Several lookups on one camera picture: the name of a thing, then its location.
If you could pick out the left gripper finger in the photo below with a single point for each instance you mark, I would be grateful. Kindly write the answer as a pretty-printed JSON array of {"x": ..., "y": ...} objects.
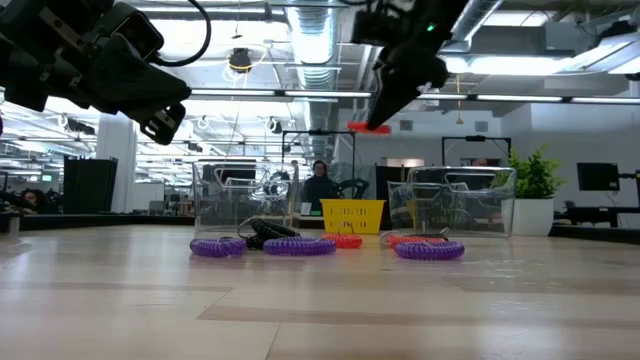
[{"x": 162, "y": 127}]

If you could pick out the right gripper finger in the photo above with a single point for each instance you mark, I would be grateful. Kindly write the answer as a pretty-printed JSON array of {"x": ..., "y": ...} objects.
[
  {"x": 397, "y": 95},
  {"x": 377, "y": 95}
]

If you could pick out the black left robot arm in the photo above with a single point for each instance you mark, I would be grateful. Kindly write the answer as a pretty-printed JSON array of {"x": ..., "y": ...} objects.
[{"x": 20, "y": 20}]

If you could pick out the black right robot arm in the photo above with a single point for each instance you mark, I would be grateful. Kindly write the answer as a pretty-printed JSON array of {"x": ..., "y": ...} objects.
[{"x": 440, "y": 7}]

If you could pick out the black background robot arm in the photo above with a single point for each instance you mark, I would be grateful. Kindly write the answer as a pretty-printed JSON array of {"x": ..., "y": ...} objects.
[{"x": 355, "y": 186}]

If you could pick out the white pillar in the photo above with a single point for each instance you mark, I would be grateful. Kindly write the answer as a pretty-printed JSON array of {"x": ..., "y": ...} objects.
[{"x": 117, "y": 170}]

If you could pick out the black partition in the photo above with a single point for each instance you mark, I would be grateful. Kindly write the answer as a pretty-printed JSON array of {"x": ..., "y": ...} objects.
[{"x": 90, "y": 185}]

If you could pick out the clear plastic bin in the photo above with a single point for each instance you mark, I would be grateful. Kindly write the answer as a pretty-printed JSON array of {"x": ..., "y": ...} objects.
[
  {"x": 225, "y": 200},
  {"x": 475, "y": 210}
]

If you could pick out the ceiling light strip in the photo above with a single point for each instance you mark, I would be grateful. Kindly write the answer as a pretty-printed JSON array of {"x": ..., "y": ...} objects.
[
  {"x": 280, "y": 93},
  {"x": 520, "y": 98}
]

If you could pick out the black hanging round device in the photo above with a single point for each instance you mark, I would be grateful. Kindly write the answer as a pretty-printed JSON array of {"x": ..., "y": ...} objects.
[{"x": 240, "y": 60}]

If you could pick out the person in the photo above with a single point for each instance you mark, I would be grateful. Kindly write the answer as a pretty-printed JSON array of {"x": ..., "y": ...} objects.
[
  {"x": 319, "y": 190},
  {"x": 35, "y": 200}
]

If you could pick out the yellow plastic basket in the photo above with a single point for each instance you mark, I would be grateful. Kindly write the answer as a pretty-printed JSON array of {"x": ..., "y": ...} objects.
[{"x": 352, "y": 215}]

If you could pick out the green plant in white pot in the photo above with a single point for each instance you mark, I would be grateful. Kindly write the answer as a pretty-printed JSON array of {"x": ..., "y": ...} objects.
[{"x": 535, "y": 175}]

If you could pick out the black monitor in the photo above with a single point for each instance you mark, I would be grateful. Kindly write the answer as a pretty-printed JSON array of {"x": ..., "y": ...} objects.
[{"x": 597, "y": 176}]

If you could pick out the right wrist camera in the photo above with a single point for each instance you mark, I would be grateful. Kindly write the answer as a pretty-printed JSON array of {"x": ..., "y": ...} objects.
[{"x": 372, "y": 27}]

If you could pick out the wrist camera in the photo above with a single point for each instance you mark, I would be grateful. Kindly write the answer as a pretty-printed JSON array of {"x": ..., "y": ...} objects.
[
  {"x": 372, "y": 27},
  {"x": 135, "y": 30}
]

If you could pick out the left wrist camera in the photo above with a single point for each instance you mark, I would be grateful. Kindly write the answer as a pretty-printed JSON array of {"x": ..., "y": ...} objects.
[{"x": 135, "y": 30}]

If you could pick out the silver ventilation duct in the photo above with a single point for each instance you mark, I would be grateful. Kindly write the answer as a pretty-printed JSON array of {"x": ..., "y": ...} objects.
[{"x": 315, "y": 40}]

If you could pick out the black aluminium table frame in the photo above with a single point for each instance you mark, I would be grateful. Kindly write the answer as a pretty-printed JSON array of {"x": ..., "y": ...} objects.
[{"x": 100, "y": 221}]

